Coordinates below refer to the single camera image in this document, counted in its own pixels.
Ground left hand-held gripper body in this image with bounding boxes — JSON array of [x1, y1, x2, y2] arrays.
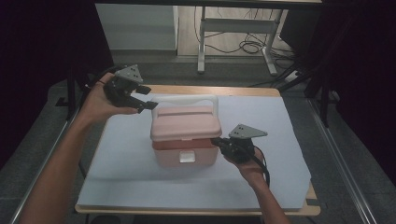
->
[[104, 63, 144, 107]]

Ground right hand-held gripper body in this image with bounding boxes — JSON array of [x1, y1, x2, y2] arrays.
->
[[219, 123, 268, 165]]

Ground pink storage box white handle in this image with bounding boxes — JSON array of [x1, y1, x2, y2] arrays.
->
[[149, 93, 223, 169]]

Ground person's right hand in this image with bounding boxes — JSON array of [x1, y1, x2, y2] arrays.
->
[[223, 147, 265, 185]]

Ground person's left hand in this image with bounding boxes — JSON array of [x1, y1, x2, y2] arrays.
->
[[78, 72, 139, 125]]

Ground black metal stand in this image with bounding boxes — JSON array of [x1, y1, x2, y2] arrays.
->
[[248, 62, 332, 129], [55, 66, 120, 122]]

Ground white table cover sheet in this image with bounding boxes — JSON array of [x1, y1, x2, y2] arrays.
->
[[77, 91, 312, 210]]

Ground white panel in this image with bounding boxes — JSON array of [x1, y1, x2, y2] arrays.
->
[[95, 3, 179, 50]]

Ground dark curtain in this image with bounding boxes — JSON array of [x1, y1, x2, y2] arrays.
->
[[0, 0, 117, 171], [311, 0, 396, 188]]

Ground white power strip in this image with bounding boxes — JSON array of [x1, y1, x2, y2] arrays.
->
[[284, 69, 303, 83]]

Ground left hand-held gripper black cable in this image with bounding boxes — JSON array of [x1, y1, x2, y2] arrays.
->
[[81, 64, 125, 94]]

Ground hand-held gripper black cable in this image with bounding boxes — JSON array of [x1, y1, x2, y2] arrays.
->
[[246, 146, 271, 188], [81, 64, 125, 94]]

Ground right hand-held gripper black cable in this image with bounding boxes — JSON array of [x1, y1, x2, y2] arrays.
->
[[246, 146, 271, 188]]

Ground black floor cables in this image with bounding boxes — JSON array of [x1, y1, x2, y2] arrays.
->
[[194, 6, 297, 62]]

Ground metal floor rail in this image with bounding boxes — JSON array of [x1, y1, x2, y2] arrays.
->
[[306, 97, 378, 224], [8, 92, 90, 224]]

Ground white metal desk frame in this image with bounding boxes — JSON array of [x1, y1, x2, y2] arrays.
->
[[196, 6, 278, 77]]

